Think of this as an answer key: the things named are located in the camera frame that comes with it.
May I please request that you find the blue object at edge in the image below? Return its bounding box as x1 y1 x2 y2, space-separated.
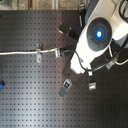
0 81 4 89

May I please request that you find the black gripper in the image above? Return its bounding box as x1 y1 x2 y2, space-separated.
57 55 98 98

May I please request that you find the white cable with plug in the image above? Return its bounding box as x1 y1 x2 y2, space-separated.
0 48 65 58

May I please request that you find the black bracket on arm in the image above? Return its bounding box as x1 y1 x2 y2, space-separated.
59 24 80 41

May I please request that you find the metal cable clip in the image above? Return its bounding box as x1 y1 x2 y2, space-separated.
36 43 42 63

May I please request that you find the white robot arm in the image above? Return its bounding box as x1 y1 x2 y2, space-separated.
59 0 128 90

